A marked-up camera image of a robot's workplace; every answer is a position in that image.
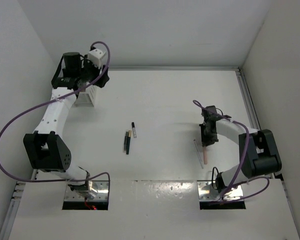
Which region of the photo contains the aluminium frame rail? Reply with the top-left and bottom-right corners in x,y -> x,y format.
236,67 -> 276,178

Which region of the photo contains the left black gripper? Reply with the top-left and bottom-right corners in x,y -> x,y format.
76,54 -> 109,88

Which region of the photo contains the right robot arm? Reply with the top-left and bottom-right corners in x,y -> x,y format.
199,105 -> 282,196

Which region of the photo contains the metal base plate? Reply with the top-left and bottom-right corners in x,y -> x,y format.
64,180 -> 109,202
197,181 -> 244,202

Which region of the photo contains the white two-slot organizer box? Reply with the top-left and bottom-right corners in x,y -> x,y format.
74,85 -> 99,107

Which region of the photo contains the dark green gold pencil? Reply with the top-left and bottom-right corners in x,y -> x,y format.
125,130 -> 132,155

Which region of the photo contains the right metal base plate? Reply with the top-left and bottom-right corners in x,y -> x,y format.
197,181 -> 244,202

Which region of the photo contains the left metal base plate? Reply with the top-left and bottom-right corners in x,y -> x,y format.
64,180 -> 109,202

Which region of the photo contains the black grey makeup pencil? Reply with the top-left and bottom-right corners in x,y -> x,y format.
123,130 -> 129,153

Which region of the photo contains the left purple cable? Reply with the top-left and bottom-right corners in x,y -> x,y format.
0,41 -> 111,183

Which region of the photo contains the thin clear silver stick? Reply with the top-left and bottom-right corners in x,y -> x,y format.
193,139 -> 204,169

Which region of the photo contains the pink makeup stick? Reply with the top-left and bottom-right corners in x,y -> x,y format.
202,146 -> 208,165

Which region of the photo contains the black clear mascara tube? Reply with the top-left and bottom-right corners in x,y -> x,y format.
131,122 -> 137,138

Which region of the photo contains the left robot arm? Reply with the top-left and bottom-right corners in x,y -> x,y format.
23,49 -> 109,194

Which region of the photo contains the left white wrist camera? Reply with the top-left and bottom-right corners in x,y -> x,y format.
87,48 -> 106,68

